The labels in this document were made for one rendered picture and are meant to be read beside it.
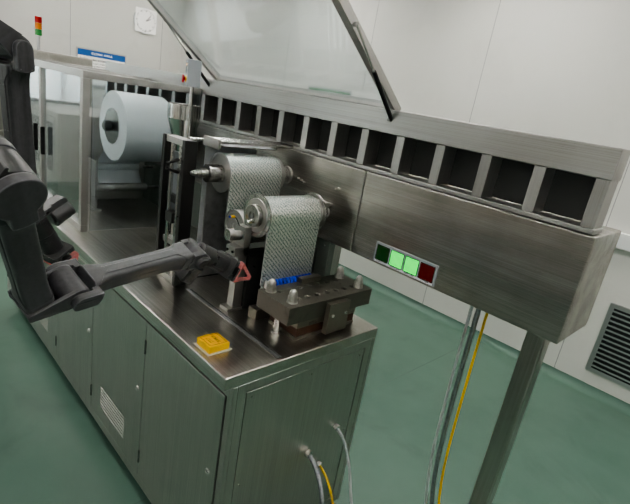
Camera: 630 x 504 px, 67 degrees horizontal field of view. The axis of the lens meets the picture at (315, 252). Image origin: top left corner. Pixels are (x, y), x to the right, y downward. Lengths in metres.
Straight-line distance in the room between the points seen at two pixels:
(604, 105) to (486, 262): 2.47
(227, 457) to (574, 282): 1.07
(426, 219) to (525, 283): 0.35
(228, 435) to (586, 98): 3.18
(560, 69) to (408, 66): 1.29
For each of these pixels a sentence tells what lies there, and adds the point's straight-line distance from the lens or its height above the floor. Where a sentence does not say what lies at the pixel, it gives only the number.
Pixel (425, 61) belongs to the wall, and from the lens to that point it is 4.44.
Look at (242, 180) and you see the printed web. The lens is 1.74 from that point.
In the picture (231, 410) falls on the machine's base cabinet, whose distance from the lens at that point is 1.42.
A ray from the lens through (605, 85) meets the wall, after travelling 3.80.
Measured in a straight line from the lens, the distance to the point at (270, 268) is 1.62.
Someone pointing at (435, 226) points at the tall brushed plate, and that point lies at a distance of 1.52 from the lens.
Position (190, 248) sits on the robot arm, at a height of 1.20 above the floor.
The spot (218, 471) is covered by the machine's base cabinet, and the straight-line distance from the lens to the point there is 1.57.
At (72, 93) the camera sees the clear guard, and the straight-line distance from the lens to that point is 2.44.
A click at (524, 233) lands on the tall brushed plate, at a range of 1.40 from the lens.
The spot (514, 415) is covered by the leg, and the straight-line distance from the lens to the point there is 1.73.
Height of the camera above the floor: 1.65
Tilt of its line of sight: 18 degrees down
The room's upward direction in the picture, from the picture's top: 10 degrees clockwise
